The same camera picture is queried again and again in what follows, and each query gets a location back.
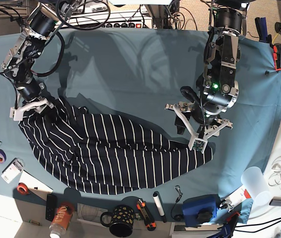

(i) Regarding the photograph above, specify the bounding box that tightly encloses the white red card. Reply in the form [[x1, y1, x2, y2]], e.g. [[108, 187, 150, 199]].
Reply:
[[220, 185, 251, 209]]

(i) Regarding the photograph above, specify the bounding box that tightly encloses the white black marker pen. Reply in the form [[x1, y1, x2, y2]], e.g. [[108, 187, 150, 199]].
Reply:
[[153, 191, 167, 223]]

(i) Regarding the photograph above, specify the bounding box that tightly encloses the red tape roll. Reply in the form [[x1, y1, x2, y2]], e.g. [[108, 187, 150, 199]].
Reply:
[[16, 182, 30, 195]]

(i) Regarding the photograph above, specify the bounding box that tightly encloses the orange black clamp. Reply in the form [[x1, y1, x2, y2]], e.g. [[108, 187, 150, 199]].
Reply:
[[273, 43, 281, 71]]

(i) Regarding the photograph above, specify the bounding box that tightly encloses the white paper sheet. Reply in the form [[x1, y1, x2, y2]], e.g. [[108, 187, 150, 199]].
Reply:
[[19, 171, 53, 193]]

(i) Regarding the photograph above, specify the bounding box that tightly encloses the navy white striped t-shirt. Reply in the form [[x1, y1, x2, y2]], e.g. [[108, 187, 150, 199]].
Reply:
[[19, 97, 215, 195]]

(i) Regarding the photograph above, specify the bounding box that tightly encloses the black mug with yellow leaves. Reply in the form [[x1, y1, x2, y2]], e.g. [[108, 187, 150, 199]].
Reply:
[[100, 205, 135, 238]]

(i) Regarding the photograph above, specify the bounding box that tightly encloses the black lanyard with clip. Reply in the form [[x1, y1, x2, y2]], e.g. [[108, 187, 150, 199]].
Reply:
[[170, 185, 183, 222]]

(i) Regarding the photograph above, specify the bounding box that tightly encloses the translucent plastic cup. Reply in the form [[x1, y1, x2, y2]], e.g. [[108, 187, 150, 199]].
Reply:
[[241, 167, 272, 206]]

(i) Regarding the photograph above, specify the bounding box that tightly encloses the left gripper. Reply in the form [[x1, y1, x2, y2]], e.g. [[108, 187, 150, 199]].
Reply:
[[174, 104, 224, 139]]

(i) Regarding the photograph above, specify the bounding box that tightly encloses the white packaged card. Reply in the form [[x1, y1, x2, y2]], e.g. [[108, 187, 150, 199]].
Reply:
[[1, 158, 25, 184]]

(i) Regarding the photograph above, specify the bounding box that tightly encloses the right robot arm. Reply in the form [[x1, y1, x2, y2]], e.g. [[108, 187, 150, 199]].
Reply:
[[0, 2, 65, 121]]

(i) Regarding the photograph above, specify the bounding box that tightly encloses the black remote control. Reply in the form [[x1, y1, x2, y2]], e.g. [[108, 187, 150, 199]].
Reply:
[[46, 193, 57, 222]]

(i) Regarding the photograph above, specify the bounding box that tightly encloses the orange black utility knife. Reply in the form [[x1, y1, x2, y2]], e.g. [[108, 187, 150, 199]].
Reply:
[[136, 198, 157, 232]]

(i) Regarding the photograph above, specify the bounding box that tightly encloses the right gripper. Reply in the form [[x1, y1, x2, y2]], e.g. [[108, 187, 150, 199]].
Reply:
[[18, 96, 54, 118]]

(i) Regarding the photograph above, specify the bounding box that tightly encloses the purple tape roll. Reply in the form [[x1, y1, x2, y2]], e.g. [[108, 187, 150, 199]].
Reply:
[[0, 149, 6, 164]]

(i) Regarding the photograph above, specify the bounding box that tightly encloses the orange drink bottle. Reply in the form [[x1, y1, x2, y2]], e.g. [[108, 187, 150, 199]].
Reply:
[[50, 202, 75, 238]]

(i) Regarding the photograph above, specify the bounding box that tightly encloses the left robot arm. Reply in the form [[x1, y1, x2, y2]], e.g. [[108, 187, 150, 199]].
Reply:
[[179, 0, 248, 137]]

